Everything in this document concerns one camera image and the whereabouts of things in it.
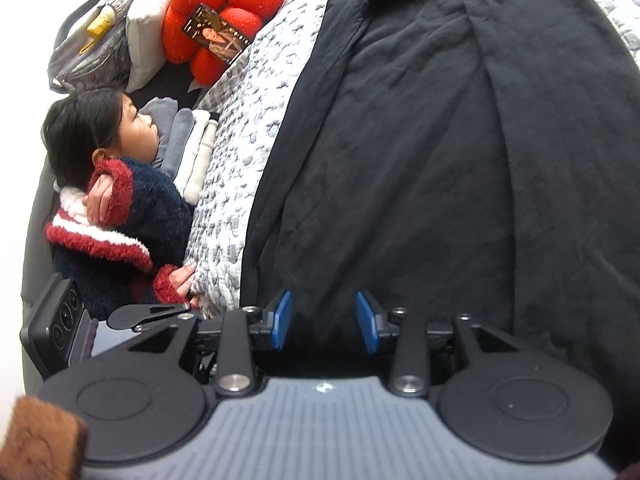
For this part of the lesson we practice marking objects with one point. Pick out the grey bag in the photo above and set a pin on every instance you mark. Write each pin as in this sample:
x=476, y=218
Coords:
x=85, y=60

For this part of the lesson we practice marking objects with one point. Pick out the yellow bottle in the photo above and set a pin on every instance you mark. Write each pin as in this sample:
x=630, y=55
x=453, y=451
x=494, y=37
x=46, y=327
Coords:
x=100, y=25

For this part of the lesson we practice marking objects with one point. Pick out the black pants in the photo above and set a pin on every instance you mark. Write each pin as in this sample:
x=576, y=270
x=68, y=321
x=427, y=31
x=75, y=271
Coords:
x=425, y=160

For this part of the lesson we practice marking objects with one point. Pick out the smartphone showing video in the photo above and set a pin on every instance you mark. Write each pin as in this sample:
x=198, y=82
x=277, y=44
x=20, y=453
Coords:
x=217, y=35

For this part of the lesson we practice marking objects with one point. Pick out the grey checked blanket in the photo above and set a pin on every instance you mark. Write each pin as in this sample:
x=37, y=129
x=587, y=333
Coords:
x=250, y=135

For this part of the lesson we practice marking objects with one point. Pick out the white pillow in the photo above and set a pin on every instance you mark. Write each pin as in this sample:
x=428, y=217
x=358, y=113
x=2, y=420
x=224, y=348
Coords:
x=150, y=25

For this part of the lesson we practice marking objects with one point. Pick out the red flower cushion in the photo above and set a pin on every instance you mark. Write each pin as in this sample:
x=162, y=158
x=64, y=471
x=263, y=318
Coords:
x=240, y=0

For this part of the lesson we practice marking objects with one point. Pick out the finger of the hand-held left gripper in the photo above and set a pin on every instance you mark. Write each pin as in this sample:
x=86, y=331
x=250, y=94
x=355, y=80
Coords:
x=150, y=312

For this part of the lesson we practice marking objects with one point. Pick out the grey folded clothes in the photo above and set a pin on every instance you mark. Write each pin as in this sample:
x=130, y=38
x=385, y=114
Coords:
x=175, y=135

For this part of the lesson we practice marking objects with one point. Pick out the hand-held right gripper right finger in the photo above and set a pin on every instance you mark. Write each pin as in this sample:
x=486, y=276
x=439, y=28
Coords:
x=365, y=320

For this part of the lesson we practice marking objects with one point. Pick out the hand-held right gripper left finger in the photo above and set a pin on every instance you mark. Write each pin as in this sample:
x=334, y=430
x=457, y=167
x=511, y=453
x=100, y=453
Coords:
x=282, y=317

